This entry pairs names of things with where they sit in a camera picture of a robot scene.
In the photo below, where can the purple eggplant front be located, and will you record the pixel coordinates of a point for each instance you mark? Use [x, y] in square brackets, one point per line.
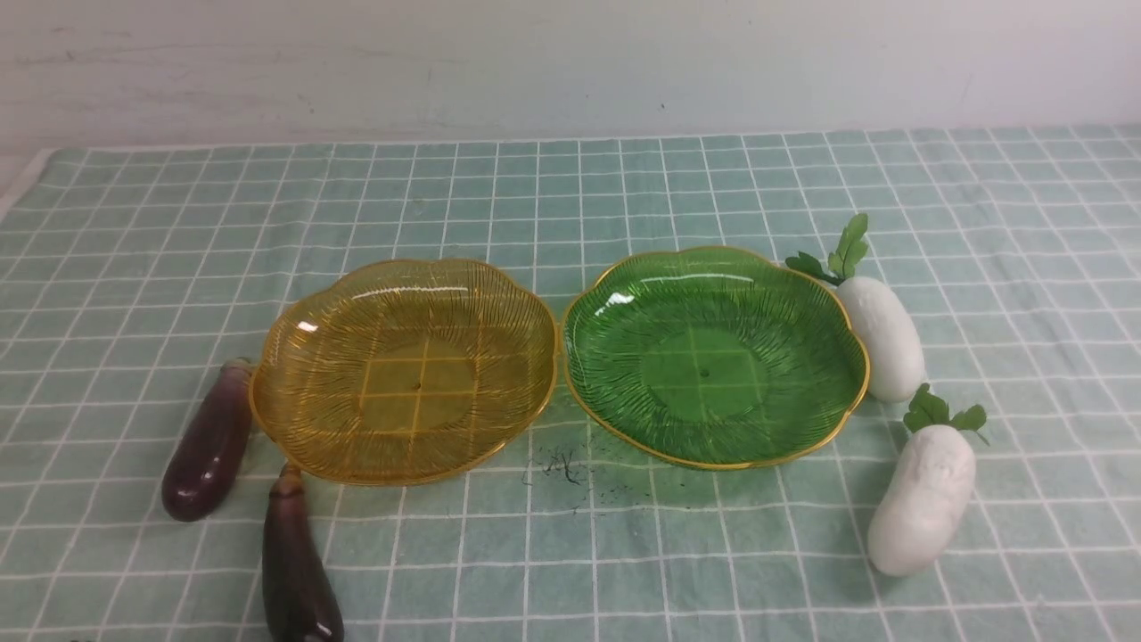
[298, 599]

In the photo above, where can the white radish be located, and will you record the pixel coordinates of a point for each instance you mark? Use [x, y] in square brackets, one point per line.
[877, 316]
[927, 495]

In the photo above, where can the white radish front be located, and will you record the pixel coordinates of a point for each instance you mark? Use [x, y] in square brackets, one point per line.
[927, 495]

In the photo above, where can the yellow transparent plastic plate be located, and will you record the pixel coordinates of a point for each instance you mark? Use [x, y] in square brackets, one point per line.
[405, 372]

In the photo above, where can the purple eggplant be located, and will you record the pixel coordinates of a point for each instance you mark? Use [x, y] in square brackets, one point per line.
[298, 599]
[208, 459]

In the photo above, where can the green checked tablecloth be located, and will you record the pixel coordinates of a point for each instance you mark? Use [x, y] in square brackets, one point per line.
[128, 277]

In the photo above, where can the green transparent plastic plate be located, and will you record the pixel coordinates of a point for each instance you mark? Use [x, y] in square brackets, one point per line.
[714, 358]

